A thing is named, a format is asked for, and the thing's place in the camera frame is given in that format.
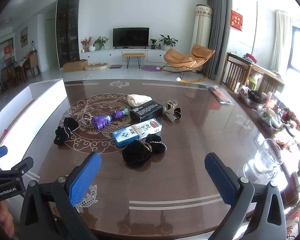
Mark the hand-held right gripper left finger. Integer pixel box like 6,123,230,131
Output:
19,151,102,240

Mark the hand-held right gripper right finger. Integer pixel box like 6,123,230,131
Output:
204,152,287,240

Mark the black velvet pearl-trimmed bow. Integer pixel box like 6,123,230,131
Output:
53,117,80,146

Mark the purple toy wand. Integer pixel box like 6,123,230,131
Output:
92,108,130,130

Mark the large black velvet scrunchie bow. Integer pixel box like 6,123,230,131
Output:
122,134,167,168

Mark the silver rhinestone tiara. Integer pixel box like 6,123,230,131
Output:
77,104,93,130

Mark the blue and white medicine box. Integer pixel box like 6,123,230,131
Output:
112,118,163,148

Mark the brown patterned glass desktop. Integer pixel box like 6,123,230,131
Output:
15,79,300,240

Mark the person's left hand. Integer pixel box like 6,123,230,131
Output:
0,200,16,238

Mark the clear glass cup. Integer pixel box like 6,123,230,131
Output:
254,138,283,179

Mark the wooden dining chair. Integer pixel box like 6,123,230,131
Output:
22,52,42,78
1,63,19,88

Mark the clear wrapped dark package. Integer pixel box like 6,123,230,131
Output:
208,86,233,105

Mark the pile of assorted clutter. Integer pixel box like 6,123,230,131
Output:
239,84,300,180

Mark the silver rhinestone bow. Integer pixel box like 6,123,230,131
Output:
162,100,182,123

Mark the black cardboard box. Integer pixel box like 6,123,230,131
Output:
129,100,163,123

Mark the cream knit cloth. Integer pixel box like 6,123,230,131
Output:
127,94,152,108

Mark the wooden slat-back chair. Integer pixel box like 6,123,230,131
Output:
221,53,252,93

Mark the beige floor cushion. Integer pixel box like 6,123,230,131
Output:
84,63,110,71

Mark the wooden side table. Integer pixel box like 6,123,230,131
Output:
226,52,286,93

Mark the white television cabinet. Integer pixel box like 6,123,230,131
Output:
80,49,171,65

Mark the purple round rug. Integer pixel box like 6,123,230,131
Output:
140,65,163,72

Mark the orange rocking chair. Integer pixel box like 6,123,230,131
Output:
160,43,216,83

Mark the white vase with red flowers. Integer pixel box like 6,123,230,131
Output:
80,36,97,53

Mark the wooden stool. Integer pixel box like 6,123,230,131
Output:
122,53,146,69

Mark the bushy green potted plant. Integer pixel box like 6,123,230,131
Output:
93,36,110,51

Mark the tall dark display cabinet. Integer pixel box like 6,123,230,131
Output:
55,0,81,68

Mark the flat screen television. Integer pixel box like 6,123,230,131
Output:
113,27,150,48

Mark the large leafy potted plant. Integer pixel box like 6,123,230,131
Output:
159,34,179,51

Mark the grey curtain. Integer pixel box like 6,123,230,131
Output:
201,0,233,79

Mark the covered standing air conditioner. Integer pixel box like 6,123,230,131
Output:
190,3,214,53

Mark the white sheer curtain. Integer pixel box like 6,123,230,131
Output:
269,10,291,67

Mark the thin curved pole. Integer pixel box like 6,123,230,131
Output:
252,1,259,55

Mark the framed wall picture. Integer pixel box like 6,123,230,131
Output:
20,26,28,48

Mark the red wall hanging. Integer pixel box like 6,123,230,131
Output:
230,8,244,32

